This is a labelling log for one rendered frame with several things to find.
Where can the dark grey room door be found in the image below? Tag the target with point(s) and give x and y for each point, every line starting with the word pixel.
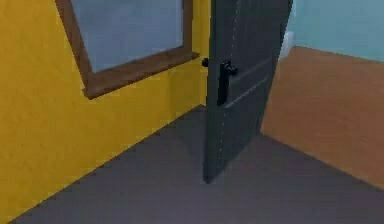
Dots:
pixel 245 40

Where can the black door knob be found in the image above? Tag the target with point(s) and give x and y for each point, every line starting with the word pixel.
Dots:
pixel 205 62

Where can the brown framed window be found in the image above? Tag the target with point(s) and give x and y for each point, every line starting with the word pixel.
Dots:
pixel 133 36

